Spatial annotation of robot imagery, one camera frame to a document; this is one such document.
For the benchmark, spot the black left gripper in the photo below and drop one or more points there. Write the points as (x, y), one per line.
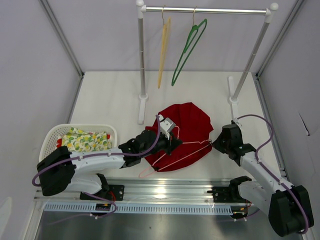
(172, 143)

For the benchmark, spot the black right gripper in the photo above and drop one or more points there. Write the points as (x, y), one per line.
(216, 143)

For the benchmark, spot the pink wire hanger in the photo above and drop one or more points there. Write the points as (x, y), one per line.
(196, 144)

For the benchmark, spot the red skirt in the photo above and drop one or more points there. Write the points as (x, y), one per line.
(186, 115)

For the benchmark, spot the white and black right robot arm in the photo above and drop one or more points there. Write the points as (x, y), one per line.
(287, 206)

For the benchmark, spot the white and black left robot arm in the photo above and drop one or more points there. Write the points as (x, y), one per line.
(63, 170)

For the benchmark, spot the green hanger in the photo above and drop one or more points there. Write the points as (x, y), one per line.
(192, 40)

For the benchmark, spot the yellow hanger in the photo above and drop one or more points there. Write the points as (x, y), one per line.
(166, 30)

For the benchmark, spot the lemon print cloth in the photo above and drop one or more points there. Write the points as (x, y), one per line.
(78, 140)

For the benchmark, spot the white plastic laundry basket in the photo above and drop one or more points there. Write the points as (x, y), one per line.
(49, 144)

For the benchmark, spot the white metal clothes rack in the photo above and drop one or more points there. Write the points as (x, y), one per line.
(268, 14)

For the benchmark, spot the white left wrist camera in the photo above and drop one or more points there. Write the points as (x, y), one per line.
(166, 126)

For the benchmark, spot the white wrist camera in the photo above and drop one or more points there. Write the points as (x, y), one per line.
(236, 121)
(166, 126)

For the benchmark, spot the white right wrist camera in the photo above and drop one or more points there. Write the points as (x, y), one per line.
(236, 121)

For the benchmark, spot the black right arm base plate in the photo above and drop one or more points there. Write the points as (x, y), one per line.
(222, 194)

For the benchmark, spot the aluminium mounting rail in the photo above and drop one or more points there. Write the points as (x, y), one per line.
(166, 191)

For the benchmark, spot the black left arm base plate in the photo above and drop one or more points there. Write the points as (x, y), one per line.
(113, 192)

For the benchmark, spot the white slotted cable duct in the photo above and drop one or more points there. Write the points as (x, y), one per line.
(126, 208)

